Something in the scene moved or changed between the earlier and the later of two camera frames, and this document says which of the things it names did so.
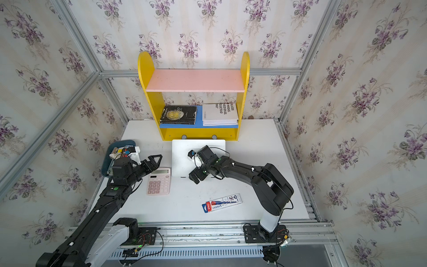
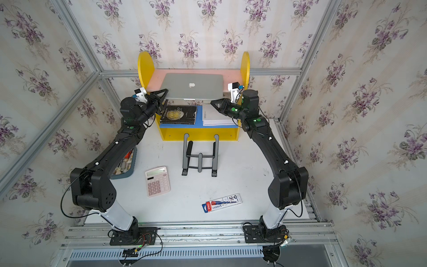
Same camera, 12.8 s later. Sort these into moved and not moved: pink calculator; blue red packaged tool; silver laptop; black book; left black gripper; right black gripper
Moved: left black gripper; silver laptop; right black gripper
Not moved: black book; blue red packaged tool; pink calculator
